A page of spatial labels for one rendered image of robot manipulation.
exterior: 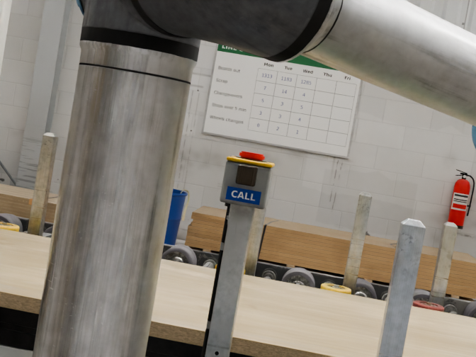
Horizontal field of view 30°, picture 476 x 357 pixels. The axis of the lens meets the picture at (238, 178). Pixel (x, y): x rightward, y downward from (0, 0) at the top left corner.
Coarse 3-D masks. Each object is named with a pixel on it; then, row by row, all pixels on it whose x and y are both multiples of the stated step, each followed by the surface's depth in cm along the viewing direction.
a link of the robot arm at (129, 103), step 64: (128, 0) 80; (128, 64) 82; (192, 64) 86; (128, 128) 82; (64, 192) 85; (128, 192) 83; (64, 256) 84; (128, 256) 83; (64, 320) 83; (128, 320) 84
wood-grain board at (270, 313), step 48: (0, 240) 216; (48, 240) 229; (0, 288) 164; (192, 288) 196; (288, 288) 219; (192, 336) 158; (240, 336) 158; (288, 336) 165; (336, 336) 172; (432, 336) 189
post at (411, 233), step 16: (400, 224) 137; (416, 224) 134; (400, 240) 134; (416, 240) 133; (400, 256) 134; (416, 256) 133; (400, 272) 134; (416, 272) 133; (400, 288) 134; (400, 304) 134; (384, 320) 135; (400, 320) 134; (384, 336) 134; (400, 336) 134; (384, 352) 134; (400, 352) 134
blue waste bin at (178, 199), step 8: (176, 192) 734; (184, 192) 724; (176, 200) 698; (184, 200) 712; (176, 208) 701; (176, 216) 703; (184, 216) 706; (168, 224) 697; (176, 224) 706; (168, 232) 699; (176, 232) 711; (168, 240) 701
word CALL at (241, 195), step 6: (228, 186) 134; (228, 192) 134; (234, 192) 134; (240, 192) 134; (246, 192) 134; (252, 192) 134; (258, 192) 134; (228, 198) 134; (234, 198) 134; (240, 198) 134; (246, 198) 134; (252, 198) 134; (258, 198) 134; (258, 204) 134
